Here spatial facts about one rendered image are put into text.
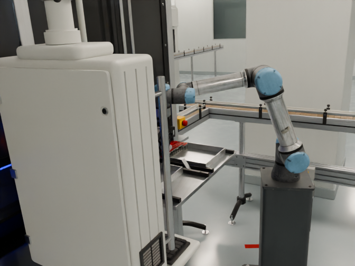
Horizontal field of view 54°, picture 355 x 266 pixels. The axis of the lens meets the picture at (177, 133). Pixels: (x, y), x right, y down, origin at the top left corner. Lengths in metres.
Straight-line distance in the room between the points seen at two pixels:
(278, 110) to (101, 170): 0.97
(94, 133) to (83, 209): 0.26
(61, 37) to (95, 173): 0.38
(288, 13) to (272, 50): 0.33
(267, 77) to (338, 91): 1.66
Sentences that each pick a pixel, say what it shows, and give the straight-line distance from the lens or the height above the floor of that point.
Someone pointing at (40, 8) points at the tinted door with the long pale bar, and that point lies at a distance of 1.43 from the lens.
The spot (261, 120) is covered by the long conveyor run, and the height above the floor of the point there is 0.87.
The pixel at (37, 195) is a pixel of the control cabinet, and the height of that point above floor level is 1.12.
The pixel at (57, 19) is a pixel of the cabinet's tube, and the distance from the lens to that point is 1.04.
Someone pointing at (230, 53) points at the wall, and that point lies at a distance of 10.46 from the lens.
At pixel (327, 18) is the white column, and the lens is 3.16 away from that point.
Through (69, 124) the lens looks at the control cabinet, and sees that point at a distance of 0.98.
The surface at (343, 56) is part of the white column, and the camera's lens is 3.16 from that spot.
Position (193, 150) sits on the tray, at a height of 0.88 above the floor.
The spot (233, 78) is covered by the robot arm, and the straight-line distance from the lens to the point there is 1.74.
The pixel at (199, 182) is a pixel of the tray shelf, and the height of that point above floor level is 0.88.
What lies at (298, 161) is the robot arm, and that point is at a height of 0.97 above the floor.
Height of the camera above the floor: 1.63
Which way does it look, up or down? 18 degrees down
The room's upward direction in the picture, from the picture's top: 3 degrees counter-clockwise
